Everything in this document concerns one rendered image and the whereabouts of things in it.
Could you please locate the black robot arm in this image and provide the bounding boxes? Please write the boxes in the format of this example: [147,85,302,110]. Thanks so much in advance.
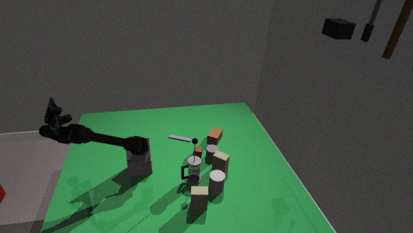
[39,114,149,156]

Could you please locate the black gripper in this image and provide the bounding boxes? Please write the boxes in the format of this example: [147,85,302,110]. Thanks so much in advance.
[45,98,62,128]

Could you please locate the white cylinder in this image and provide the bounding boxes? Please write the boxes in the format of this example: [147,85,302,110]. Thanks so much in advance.
[209,170,225,194]

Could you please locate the beige rectangular block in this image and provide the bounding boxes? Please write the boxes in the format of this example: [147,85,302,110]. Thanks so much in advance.
[212,151,230,173]
[190,186,209,209]

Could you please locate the grey cylinder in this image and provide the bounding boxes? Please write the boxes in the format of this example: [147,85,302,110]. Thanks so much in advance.
[206,144,218,161]

